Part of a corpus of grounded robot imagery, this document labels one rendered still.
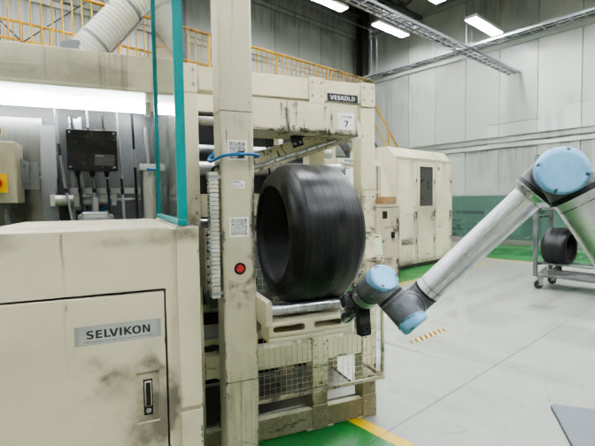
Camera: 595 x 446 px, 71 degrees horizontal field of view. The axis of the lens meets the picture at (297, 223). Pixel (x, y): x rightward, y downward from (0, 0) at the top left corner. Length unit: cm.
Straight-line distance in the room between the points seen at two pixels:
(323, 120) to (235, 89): 56
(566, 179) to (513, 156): 1204
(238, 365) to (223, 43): 121
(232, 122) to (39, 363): 106
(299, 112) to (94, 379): 147
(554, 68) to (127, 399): 1292
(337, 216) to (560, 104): 1170
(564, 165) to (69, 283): 111
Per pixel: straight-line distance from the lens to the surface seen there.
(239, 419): 180
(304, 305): 165
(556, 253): 683
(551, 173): 120
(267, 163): 205
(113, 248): 85
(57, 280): 86
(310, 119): 202
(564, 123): 1291
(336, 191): 158
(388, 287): 128
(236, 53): 169
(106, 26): 195
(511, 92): 1352
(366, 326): 146
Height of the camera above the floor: 131
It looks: 3 degrees down
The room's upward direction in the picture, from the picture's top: 1 degrees counter-clockwise
